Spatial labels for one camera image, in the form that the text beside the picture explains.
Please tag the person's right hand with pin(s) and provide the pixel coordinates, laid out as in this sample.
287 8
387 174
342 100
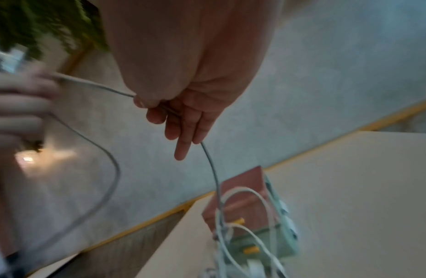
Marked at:
192 54

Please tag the person's left hand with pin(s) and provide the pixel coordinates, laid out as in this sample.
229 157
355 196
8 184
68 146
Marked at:
17 108

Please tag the white table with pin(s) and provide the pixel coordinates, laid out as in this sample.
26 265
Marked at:
353 203

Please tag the pink and green drawer box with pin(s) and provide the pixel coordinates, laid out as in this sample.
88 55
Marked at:
247 184

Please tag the green plants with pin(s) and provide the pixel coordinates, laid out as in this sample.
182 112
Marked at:
44 19

